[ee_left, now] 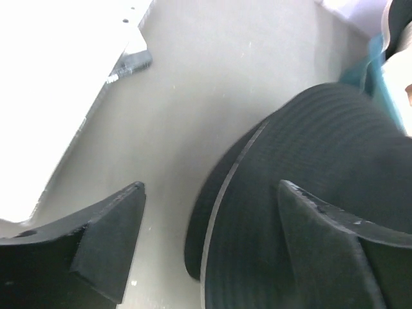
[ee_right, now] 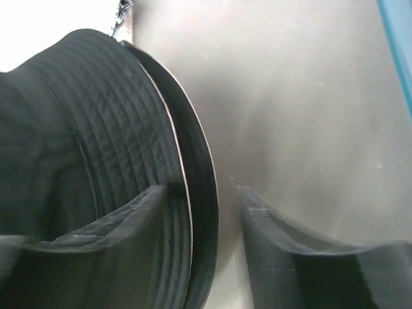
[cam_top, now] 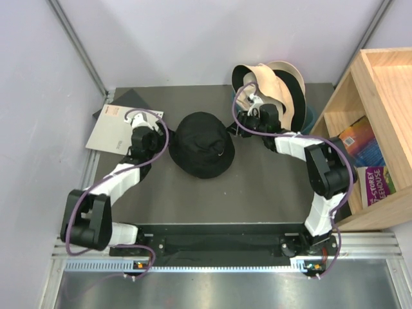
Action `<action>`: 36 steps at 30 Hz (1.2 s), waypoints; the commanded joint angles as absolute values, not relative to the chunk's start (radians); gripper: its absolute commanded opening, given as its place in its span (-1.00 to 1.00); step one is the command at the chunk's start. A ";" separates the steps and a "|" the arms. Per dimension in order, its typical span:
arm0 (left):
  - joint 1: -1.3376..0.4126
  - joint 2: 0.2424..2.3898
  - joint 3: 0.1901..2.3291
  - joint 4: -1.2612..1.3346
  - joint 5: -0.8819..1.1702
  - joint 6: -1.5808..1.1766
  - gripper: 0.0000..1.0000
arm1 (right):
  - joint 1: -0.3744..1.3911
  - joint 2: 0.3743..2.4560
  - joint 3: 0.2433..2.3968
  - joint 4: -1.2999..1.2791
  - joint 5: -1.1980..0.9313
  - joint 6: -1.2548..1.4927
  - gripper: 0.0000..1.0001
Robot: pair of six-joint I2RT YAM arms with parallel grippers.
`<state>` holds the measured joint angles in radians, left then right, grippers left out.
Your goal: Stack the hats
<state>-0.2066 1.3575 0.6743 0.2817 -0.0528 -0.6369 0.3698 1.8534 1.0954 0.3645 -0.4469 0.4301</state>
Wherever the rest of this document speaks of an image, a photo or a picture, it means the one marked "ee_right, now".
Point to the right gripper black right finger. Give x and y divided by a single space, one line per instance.
288 268

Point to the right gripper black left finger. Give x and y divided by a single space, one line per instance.
125 259

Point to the black bucket hat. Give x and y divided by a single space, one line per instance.
86 126

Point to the teal plastic bin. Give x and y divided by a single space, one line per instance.
396 18

